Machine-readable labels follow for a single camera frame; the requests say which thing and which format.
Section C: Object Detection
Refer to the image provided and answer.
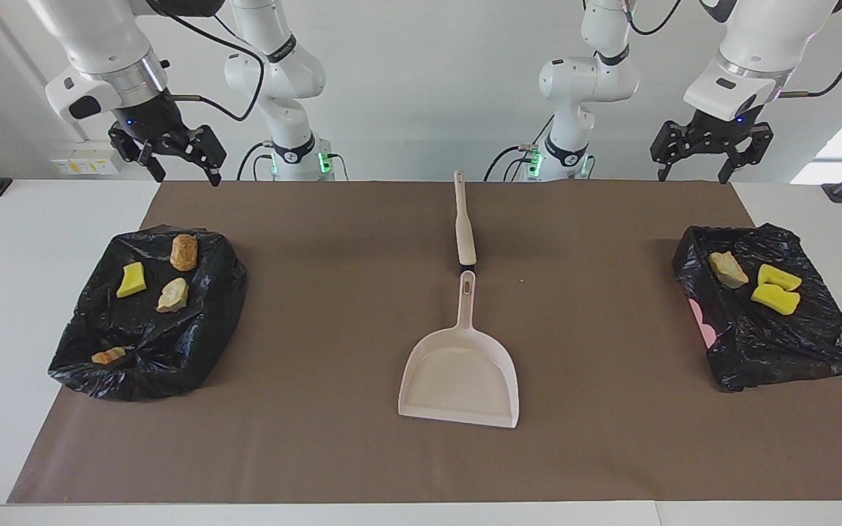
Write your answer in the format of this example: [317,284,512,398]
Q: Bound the small yellow sponge piece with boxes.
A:
[116,262,148,299]

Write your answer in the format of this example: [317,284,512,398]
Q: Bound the white wall cable conduit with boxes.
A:
[0,0,93,143]

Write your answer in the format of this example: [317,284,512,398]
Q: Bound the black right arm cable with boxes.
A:
[162,7,266,123]

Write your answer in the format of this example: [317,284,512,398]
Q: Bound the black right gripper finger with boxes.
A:
[180,126,228,188]
[108,123,167,183]

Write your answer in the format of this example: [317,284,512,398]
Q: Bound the black trash bag pink bin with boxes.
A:
[672,224,842,393]

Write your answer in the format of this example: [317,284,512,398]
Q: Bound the notched yellow sponge piece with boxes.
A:
[757,264,803,291]

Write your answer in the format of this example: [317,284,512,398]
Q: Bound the white wall socket strip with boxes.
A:
[50,140,127,176]

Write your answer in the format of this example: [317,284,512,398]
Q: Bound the beige hand brush black bristles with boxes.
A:
[453,169,478,273]

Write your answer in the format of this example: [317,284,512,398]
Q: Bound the brown table mat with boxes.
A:
[8,180,842,505]

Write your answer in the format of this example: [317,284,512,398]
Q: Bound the orange striped croissant piece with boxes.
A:
[708,251,750,289]

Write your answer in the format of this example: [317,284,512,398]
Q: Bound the black base cable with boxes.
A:
[485,117,555,182]
[237,142,276,181]

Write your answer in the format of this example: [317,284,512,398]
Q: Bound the brown bread nugget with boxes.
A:
[170,234,199,272]

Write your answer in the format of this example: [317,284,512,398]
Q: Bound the beige plastic dustpan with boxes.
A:
[398,270,520,429]

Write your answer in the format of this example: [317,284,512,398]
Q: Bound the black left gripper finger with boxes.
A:
[718,122,774,185]
[649,121,694,183]

